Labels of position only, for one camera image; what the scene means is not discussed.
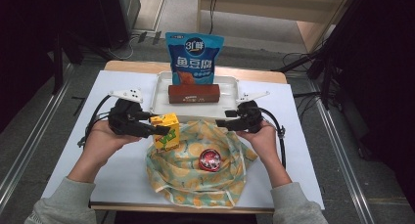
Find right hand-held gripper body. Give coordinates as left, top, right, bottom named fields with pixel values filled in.
left=235, top=90, right=271, bottom=134

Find white floor cable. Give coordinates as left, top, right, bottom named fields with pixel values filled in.
left=107, top=37, right=135, bottom=61

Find lemon print cloth bag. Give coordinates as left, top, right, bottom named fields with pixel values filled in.
left=145, top=119, right=258, bottom=208

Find right hand-held gripper black cable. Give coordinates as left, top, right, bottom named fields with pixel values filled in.
left=258, top=107, right=288, bottom=169

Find left hand-held gripper black cable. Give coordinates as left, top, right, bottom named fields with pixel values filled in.
left=77, top=94, right=114, bottom=149

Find black metal stand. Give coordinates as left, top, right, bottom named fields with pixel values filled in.
left=52, top=31, right=86, bottom=95

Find black tripod stand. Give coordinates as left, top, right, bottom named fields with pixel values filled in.
left=273, top=0, right=360, bottom=110

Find person's left hand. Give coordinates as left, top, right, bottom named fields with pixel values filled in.
left=67, top=120, right=141, bottom=183

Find metal floor rail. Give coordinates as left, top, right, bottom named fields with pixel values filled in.
left=0, top=62, right=74, bottom=215
left=307, top=78, right=376, bottom=224

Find white plastic tray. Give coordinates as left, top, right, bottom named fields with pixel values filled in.
left=149, top=70, right=243, bottom=122

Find red round tin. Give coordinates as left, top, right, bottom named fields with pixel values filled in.
left=198, top=149, right=223, bottom=173

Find blue snack packet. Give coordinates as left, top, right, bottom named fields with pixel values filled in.
left=164, top=31, right=225, bottom=85

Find person's right hand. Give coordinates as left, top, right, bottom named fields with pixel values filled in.
left=236, top=124, right=282, bottom=171

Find black floor cables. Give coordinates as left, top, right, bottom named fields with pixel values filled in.
left=282, top=52, right=327, bottom=120

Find brown carton box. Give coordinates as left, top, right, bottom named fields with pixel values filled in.
left=167, top=83, right=221, bottom=105

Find yellow drink carton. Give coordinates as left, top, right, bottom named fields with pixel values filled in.
left=150, top=112, right=181, bottom=151

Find wooden table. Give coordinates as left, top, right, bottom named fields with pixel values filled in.
left=89, top=60, right=288, bottom=215

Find person's dark trousers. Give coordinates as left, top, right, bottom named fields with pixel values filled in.
left=114, top=211, right=258, bottom=224

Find light wooden shelf unit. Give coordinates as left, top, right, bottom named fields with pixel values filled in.
left=195, top=0, right=355, bottom=54

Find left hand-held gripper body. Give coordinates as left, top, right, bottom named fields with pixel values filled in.
left=107, top=88, right=145, bottom=139

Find hand-held gripper black cable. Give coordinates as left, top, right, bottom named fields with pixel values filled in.
left=258, top=107, right=288, bottom=169
left=77, top=94, right=114, bottom=149

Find dark cabinet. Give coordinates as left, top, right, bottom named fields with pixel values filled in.
left=94, top=0, right=142, bottom=51

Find hanging black cable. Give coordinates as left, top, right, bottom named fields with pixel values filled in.
left=207, top=0, right=219, bottom=35

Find white table mat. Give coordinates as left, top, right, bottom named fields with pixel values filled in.
left=40, top=69, right=326, bottom=212

